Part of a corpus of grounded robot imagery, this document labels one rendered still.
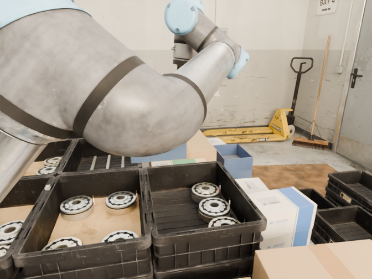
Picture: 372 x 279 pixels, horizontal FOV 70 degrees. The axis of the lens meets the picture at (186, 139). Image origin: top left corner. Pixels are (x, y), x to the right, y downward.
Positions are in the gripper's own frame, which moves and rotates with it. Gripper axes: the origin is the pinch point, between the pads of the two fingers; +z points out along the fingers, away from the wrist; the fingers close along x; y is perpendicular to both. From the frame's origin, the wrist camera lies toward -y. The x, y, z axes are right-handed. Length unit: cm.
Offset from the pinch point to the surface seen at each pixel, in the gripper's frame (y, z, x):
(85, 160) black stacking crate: 50, 33, 37
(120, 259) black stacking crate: -23.5, 25.9, 14.9
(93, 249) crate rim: -25.0, 21.5, 20.9
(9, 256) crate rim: -25, 23, 38
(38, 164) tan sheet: 47, 35, 58
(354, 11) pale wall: 240, -90, -236
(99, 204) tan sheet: 8.5, 31.3, 24.6
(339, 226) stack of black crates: 37, 63, -104
